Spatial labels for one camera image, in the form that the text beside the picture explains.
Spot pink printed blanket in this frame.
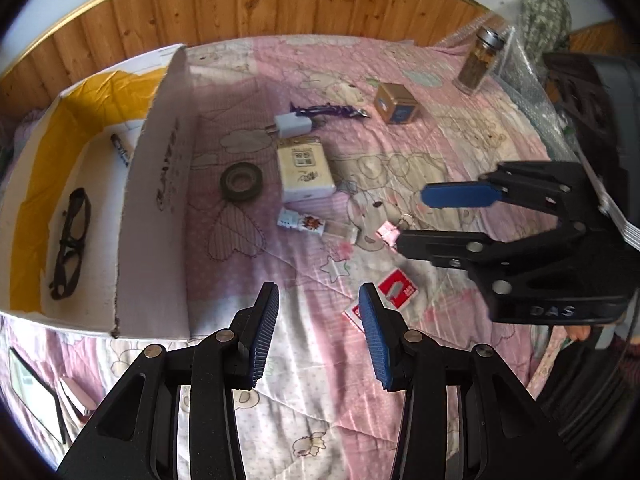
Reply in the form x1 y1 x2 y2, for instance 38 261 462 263
0 35 601 480

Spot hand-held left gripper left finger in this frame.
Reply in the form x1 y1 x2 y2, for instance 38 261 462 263
57 281 280 480

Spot camouflage cloth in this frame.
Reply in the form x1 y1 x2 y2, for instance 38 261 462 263
520 0 573 53

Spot dark green tape roll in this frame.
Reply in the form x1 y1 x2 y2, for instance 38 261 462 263
221 162 263 204

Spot red white staple box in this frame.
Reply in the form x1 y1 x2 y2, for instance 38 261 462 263
342 302 368 332
377 269 418 308

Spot white charger plug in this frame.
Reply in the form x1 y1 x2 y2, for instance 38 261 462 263
265 112 321 140

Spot black glasses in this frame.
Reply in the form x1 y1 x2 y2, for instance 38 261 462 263
49 188 93 301

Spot gold cube box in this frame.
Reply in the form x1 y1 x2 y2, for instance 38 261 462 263
375 82 420 126

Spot black smartphone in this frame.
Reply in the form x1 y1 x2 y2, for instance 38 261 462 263
9 347 66 445

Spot glass jar with metal lid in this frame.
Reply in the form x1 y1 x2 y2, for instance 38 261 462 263
454 26 503 93

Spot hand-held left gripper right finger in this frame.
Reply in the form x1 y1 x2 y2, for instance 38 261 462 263
359 282 583 480

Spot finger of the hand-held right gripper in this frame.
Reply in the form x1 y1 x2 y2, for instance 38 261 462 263
421 160 601 217
396 222 590 297

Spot purple toy figure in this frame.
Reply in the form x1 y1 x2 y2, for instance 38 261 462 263
289 101 373 120

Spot pink binder clip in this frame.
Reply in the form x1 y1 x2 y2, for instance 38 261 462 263
375 216 413 246

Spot white cardboard box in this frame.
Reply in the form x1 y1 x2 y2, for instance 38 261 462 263
0 44 201 338

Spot beige tissue pack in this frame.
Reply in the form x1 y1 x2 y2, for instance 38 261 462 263
276 136 337 203

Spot small pink white booklet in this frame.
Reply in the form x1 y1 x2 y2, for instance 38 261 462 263
57 377 96 421

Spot clear bubble wrap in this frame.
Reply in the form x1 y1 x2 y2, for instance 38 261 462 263
440 12 586 161

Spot dark pen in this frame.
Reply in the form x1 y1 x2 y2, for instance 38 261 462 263
110 133 132 167

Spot small printed white stick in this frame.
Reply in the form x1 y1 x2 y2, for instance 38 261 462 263
277 208 361 243

